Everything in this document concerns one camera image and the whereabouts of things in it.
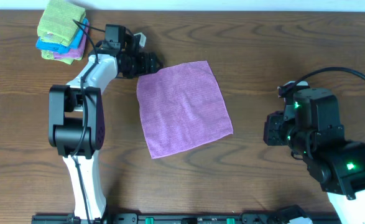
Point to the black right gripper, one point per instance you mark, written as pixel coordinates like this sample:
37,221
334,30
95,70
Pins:
271,130

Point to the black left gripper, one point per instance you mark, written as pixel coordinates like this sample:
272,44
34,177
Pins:
151,63

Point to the purple microfiber cloth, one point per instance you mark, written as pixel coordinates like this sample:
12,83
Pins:
181,107

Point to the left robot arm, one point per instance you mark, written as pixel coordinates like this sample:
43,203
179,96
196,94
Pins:
76,116

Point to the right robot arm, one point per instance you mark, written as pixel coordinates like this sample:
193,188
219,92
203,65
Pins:
310,126

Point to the purple folded cloth in stack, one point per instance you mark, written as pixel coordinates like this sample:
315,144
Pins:
75,49

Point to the green folded cloth on top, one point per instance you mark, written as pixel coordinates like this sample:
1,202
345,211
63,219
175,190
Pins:
62,11

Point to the green folded cloth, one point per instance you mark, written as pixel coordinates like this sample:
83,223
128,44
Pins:
48,55
62,11

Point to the green folded cloth at bottom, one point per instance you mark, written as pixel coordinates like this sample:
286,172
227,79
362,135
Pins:
48,55

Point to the blue folded cloth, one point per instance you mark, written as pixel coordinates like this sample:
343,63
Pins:
59,37

